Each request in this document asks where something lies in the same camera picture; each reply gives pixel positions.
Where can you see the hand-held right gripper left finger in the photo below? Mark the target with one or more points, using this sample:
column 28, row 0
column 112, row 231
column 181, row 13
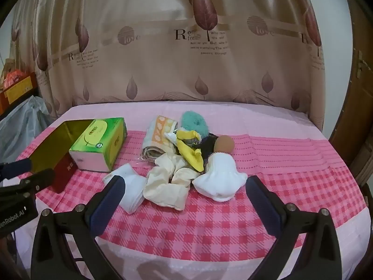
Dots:
column 106, row 202

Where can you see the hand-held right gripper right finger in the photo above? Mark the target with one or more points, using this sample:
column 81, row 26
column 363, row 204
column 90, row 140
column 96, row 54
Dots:
column 262, row 207

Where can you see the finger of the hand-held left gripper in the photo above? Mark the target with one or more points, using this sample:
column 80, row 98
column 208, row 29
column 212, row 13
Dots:
column 17, row 166
column 40, row 179

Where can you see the gold tin box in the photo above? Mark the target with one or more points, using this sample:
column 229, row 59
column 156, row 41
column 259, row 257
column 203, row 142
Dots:
column 52, row 148

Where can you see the white lace trim sock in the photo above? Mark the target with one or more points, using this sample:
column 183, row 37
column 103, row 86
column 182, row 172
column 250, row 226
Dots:
column 221, row 178

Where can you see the cream knotted sock pair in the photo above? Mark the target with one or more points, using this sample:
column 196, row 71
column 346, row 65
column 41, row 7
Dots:
column 166, row 186

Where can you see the brown makeup sponge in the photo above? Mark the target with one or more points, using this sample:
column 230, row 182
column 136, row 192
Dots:
column 225, row 144

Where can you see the orange white patterned towel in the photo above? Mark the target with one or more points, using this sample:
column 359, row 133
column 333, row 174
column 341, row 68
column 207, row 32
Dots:
column 157, row 134

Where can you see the yellow white soft toy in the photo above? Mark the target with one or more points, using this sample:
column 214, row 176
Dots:
column 189, row 151

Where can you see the teal fluffy scrunchie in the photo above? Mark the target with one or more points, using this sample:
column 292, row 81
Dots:
column 193, row 121

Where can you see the grey plastic bag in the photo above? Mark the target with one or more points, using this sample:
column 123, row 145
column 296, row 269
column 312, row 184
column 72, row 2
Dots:
column 20, row 122

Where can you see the pink checked tablecloth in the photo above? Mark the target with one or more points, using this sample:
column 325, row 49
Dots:
column 204, row 224

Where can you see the green tissue box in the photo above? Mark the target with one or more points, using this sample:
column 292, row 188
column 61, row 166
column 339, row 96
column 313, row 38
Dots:
column 96, row 140

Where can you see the orange cardboard box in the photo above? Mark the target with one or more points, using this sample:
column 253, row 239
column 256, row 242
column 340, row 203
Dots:
column 17, row 92

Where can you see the black plastic packet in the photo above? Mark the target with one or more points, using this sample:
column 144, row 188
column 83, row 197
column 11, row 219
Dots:
column 208, row 148

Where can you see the orange mesh bag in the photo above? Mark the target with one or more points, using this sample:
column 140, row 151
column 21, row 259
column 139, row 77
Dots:
column 14, row 76

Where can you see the brown wooden door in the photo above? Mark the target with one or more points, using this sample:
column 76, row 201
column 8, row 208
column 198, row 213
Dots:
column 361, row 108

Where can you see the beige leaf print curtain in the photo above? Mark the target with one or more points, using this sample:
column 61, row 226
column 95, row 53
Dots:
column 174, row 73

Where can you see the metal door latch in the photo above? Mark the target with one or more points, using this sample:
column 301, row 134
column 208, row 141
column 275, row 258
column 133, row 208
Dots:
column 362, row 61

